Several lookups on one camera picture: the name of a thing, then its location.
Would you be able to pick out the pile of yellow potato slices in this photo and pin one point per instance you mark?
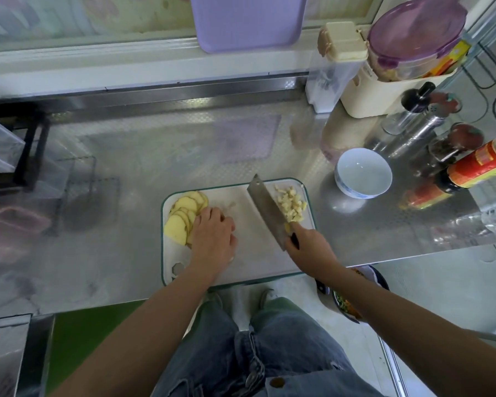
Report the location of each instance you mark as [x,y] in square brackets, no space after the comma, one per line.
[184,215]

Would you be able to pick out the person's blue jeans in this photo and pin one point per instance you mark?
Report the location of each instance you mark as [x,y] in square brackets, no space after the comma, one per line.
[223,359]

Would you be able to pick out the person's right hand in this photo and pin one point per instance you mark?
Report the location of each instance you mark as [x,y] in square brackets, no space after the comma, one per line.
[314,254]

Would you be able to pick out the purple plastic cutting board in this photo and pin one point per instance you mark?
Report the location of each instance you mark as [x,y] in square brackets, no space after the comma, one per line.
[248,20]

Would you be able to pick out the steel cleaver knife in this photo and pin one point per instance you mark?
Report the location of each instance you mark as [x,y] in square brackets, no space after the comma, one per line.
[267,206]

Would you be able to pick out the person's right forearm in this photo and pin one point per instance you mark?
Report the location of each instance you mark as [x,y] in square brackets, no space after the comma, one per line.
[426,335]

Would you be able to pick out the green mat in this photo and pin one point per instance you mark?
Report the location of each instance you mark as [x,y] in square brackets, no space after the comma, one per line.
[87,343]

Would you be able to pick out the glass jar red lid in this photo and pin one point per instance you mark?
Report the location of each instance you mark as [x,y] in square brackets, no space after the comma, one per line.
[461,138]

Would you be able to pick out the white cutting board green rim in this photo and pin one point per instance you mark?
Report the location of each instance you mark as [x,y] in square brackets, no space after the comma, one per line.
[252,256]

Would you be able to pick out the cream plastic canister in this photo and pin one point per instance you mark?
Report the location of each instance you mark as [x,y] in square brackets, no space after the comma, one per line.
[368,99]

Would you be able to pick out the purple lid food container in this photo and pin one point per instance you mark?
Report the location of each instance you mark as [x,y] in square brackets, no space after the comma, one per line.
[417,37]

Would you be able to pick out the person's left hand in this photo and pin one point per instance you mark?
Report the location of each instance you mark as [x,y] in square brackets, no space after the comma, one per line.
[211,244]

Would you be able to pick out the glass bottle black cap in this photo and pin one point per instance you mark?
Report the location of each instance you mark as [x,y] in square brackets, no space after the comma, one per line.
[412,103]

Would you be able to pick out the metal bowl with scraps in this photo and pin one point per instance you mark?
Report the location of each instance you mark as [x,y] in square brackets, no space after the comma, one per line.
[347,308]

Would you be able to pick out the steel bin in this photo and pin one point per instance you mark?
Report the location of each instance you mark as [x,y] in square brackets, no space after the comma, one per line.
[4,359]

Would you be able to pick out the white bowl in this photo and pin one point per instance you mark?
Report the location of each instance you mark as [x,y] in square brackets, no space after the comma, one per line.
[364,172]

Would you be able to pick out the clear container cream lid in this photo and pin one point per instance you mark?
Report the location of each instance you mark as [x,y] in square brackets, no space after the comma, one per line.
[332,74]

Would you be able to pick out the steel shaker brown cap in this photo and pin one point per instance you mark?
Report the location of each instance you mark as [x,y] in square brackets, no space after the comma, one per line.
[421,124]

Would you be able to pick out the pile of diced potato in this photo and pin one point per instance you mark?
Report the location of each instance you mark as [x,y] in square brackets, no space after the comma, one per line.
[291,202]

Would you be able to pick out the clear plastic storage box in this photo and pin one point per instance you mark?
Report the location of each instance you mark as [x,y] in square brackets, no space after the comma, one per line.
[0,144]

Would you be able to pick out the person's left forearm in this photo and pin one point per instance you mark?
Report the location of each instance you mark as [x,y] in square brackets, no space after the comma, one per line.
[136,343]

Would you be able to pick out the sauce bottle red label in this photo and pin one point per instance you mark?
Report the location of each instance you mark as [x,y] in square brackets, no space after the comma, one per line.
[479,163]

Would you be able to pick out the black metal rack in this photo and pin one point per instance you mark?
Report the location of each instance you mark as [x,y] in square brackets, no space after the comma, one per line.
[31,153]

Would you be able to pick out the person's white left shoe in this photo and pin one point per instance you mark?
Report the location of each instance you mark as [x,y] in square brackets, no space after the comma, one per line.
[215,301]

